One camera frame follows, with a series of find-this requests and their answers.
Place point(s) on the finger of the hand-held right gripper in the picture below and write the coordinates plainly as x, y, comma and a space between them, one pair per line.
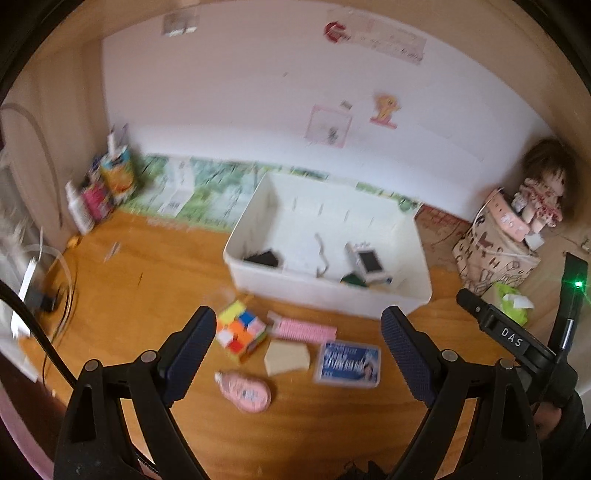
473, 304

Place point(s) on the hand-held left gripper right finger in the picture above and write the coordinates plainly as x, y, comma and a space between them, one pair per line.
406, 357

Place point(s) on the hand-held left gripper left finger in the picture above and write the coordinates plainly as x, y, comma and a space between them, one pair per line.
189, 357

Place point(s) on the multicoloured puzzle cube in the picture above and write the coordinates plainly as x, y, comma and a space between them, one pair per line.
240, 332

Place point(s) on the blue label clear box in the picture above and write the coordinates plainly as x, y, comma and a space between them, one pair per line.
348, 364

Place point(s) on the pink round packet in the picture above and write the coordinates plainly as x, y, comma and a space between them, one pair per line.
244, 392

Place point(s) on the white compact camera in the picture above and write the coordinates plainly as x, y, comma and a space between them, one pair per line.
369, 263

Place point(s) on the white plastic storage bin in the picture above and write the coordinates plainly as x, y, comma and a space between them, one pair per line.
323, 290

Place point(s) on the pink comb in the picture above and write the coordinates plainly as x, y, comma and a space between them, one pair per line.
302, 330

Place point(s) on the black charger plug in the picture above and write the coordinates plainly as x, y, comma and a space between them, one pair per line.
264, 258

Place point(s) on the person's right forearm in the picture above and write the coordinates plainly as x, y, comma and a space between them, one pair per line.
575, 420

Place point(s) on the person's right hand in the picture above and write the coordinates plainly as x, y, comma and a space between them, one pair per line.
547, 420

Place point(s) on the green tissue pack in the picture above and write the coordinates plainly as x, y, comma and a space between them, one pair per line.
515, 307

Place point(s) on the patterned beige bag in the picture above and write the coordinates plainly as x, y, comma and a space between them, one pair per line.
485, 258

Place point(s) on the pink round box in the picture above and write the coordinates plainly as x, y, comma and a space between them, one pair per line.
505, 214

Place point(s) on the brown haired rag doll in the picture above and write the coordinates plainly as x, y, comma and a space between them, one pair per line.
545, 203

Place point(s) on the black plug adapter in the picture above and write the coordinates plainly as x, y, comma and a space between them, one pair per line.
46, 302

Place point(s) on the green landscape poster strip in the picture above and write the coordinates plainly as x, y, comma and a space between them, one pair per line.
207, 194

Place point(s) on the white paper leaflet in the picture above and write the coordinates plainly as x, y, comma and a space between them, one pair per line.
178, 189

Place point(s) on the pink can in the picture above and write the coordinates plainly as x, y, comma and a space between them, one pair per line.
98, 201

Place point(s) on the white plastic bottle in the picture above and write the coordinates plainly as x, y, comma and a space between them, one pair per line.
79, 212

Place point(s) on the white tube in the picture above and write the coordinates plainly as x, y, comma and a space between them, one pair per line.
113, 143

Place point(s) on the white lace cloth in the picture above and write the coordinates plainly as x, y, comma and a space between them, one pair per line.
14, 207

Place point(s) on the yellow cartoon wall sticker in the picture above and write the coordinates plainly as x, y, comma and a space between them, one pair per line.
385, 110

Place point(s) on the pink framed wall sticker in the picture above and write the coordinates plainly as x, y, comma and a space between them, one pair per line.
328, 127

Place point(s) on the paper strip wall note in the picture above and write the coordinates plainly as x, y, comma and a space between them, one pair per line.
392, 44

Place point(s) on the red wall sticker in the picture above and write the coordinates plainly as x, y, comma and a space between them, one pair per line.
336, 31

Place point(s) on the clear adhesive wall hook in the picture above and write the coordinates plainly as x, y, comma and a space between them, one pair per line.
180, 23

